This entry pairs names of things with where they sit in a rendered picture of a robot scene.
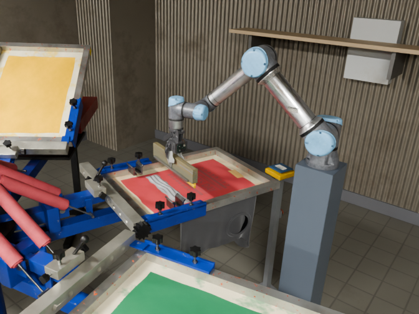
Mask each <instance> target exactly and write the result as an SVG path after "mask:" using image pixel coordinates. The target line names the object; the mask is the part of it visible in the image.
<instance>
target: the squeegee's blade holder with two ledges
mask: <svg viewBox="0 0 419 314"><path fill-rule="evenodd" d="M153 157H154V158H155V159H157V160H158V161H159V162H160V163H161V164H163V165H164V166H166V167H167V168H168V169H170V170H171V171H172V172H174V173H175V174H176V175H178V176H179V177H180V178H181V179H183V180H184V181H186V182H189V179H187V178H186V177H184V176H183V175H182V174H180V173H179V172H178V171H176V170H175V169H173V168H171V167H170V165H168V164H167V163H165V162H164V161H163V160H161V159H160V158H159V157H157V156H156V155H155V156H153Z"/></svg>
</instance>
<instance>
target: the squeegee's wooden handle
mask: <svg viewBox="0 0 419 314"><path fill-rule="evenodd" d="M153 155H154V156H155V155H156V156H157V157H159V158H160V159H161V160H163V161H164V162H165V163H167V164H168V161H167V158H166V154H165V147H164V146H163V145H161V144H160V143H159V142H154V143H153ZM173 158H174V160H175V162H174V163H172V168H173V169H175V170H176V171H178V172H179V173H180V174H182V175H183V176H184V177H186V178H187V179H189V182H190V183H191V184H195V183H197V182H198V169H196V168H195V167H194V166H192V165H191V164H189V163H188V162H186V161H185V160H183V159H182V158H180V157H179V156H178V155H176V154H174V153H173ZM168 165H169V164H168Z"/></svg>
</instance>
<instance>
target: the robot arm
mask: <svg viewBox="0 0 419 314"><path fill-rule="evenodd" d="M280 67H281V66H280V65H279V64H278V63H277V53H276V51H275V50H274V48H273V47H271V46H270V45H266V44H263V45H259V46H257V47H252V48H250V49H249V50H247V51H246V52H245V53H244V55H243V56H242V59H241V68H239V69H238V70H237V71H235V73H233V74H232V75H231V76H230V77H228V78H227V79H226V80H225V81H224V82H222V83H221V84H220V85H218V86H217V87H216V88H215V89H214V90H213V91H211V92H210V93H209V94H207V96H205V97H204V98H202V99H201V100H199V101H197V102H195V103H189V102H185V101H184V97H182V96H177V95H175V96H171V97H170V98H169V101H168V127H169V131H170V133H169V134H167V135H165V136H164V137H163V141H166V142H167V145H166V147H165V154H166V158H167V161H168V164H169V165H170V167H171V168H172V163H174V162H175V160H174V158H173V153H174V154H176V155H178V156H179V157H180V158H182V159H183V160H185V159H184V157H183V155H182V152H186V151H187V147H188V142H187V141H186V140H184V139H183V134H184V133H185V131H184V130H183V127H184V118H189V119H193V120H198V121H199V120H201V121H204V120H206V118H207V117H208V113H209V112H212V111H213V110H214V109H215V108H216V107H217V106H218V105H219V104H221V103H222V102H223V101H225V100H226V99H227V98H228V97H230V96H231V95H232V94H233V93H235V92H236V91H238V90H239V89H240V88H241V87H243V86H244V85H245V84H247V83H248V82H249V81H250V80H252V79H254V80H255V81H256V82H257V83H258V84H260V85H264V86H265V87H266V88H267V89H268V91H269V92H270V93H271V95H272V96H273V97H274V98H275V99H276V101H277V102H278V103H279V104H280V106H281V107H282V108H283V109H284V111H285V112H286V113H287V114H288V115H289V117H290V118H291V119H292V120H293V122H294V123H295V124H296V125H297V127H298V128H299V135H300V136H301V137H302V139H303V140H304V141H305V147H306V149H307V151H308V154H307V156H306V161H305V162H306V165H308V166H310V167H311V168H314V169H319V170H324V171H332V170H335V169H337V168H338V167H339V156H338V151H337V150H338V145H339V140H340V132H341V129H342V119H341V118H339V117H335V116H331V115H317V116H315V114H314V113H313V112H312V110H311V109H310V108H309V107H308V106H307V104H306V103H305V102H304V101H303V99H302V98H301V97H300V96H299V94H298V93H297V92H296V91H295V90H294V88H293V87H292V86H291V84H290V83H289V82H288V81H287V80H286V78H285V77H284V76H283V74H282V73H281V72H280ZM171 150H172V151H171Z"/></svg>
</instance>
